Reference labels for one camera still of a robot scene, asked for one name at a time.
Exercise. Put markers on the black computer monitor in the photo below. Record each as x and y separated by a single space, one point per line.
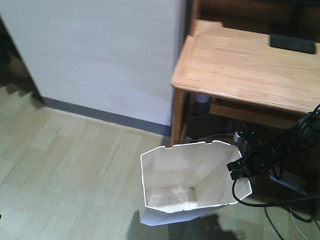
293 36

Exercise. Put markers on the wooden desk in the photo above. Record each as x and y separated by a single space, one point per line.
227 56

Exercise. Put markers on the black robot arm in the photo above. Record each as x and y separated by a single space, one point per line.
296 138

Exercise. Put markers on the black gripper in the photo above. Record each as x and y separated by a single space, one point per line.
257 159

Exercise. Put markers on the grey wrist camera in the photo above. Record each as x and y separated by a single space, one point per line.
244 137

